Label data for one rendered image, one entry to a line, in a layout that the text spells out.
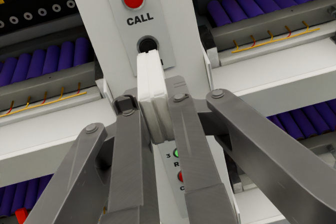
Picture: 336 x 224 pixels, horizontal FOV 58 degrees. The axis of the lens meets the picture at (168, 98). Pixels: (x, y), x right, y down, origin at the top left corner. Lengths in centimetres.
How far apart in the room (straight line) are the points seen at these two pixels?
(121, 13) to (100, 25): 2
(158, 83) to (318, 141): 36
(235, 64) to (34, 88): 23
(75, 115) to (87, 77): 5
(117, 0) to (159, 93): 13
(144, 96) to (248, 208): 33
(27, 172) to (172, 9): 24
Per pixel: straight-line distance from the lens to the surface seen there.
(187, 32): 28
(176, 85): 17
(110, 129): 15
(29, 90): 39
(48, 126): 36
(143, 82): 17
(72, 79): 37
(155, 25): 27
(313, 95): 36
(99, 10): 27
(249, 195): 47
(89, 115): 34
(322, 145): 49
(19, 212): 47
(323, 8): 40
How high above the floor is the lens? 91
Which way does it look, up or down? 28 degrees down
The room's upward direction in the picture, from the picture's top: 16 degrees counter-clockwise
